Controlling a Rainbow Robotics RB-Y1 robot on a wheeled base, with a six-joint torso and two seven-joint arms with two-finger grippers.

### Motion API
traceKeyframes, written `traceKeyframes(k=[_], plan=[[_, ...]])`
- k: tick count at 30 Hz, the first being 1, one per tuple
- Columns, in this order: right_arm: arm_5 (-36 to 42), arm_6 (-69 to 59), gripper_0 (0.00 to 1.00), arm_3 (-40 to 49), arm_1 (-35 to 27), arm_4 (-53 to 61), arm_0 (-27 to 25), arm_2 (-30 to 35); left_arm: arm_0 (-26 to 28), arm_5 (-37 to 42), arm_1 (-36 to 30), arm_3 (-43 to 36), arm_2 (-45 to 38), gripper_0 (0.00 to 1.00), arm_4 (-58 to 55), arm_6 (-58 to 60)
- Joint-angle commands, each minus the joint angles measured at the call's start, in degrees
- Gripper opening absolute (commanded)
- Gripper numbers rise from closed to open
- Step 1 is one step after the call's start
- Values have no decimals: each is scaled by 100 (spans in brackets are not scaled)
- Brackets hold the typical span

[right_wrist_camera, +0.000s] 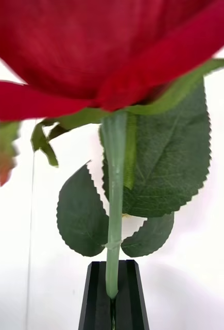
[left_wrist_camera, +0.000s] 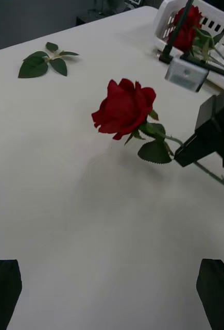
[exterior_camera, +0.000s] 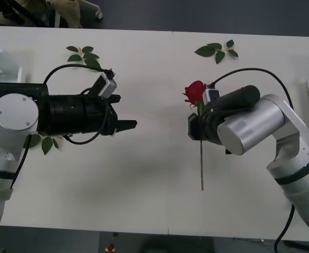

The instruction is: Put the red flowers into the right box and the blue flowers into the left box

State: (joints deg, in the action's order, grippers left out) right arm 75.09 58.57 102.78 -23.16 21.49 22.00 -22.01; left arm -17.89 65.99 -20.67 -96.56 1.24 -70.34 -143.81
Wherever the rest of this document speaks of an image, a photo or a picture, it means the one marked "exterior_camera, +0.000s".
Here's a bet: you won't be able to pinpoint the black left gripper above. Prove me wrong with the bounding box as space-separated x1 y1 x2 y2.
85 94 138 137

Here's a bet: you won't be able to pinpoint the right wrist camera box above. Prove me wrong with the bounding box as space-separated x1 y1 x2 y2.
202 89 221 104

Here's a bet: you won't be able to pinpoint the person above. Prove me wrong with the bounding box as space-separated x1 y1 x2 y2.
0 0 84 28

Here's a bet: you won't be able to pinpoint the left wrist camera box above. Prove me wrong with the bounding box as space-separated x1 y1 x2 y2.
87 73 118 100

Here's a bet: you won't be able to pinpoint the red rose dark green leaves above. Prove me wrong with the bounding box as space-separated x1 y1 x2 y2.
182 80 208 191

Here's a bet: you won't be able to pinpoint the loose green leaf twig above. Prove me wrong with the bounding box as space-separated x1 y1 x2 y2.
194 39 239 65
25 133 61 156
65 45 103 72

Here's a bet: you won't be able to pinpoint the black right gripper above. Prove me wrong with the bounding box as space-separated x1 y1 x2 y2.
188 110 221 144

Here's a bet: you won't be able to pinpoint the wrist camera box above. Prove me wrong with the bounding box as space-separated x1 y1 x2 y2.
87 73 118 100
202 89 221 104

